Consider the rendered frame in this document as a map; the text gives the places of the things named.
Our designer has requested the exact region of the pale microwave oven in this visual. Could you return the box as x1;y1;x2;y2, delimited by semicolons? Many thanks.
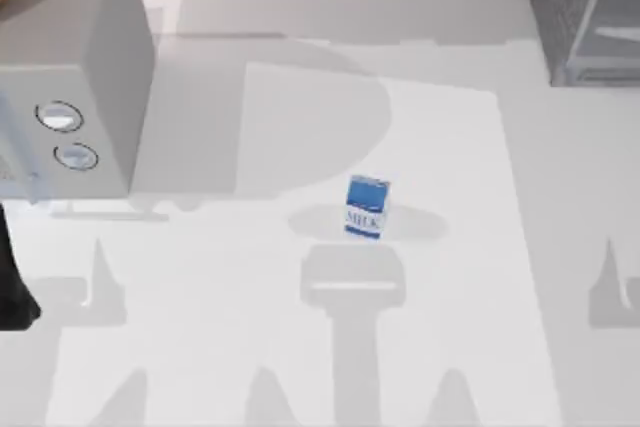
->
0;0;155;205

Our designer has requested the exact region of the small round microwave knob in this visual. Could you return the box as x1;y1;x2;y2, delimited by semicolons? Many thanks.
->
53;141;100;170

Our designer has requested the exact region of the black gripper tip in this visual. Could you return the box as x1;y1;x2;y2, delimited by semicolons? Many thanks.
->
0;201;42;332

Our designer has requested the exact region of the blue and white milk carton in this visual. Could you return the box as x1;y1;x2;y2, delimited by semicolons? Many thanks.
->
343;174;392;243

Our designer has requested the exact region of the grey cabinet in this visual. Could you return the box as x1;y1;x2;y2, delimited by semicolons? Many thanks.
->
517;0;640;88

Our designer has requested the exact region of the large round microwave knob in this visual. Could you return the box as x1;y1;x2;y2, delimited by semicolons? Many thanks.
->
34;100;85;134

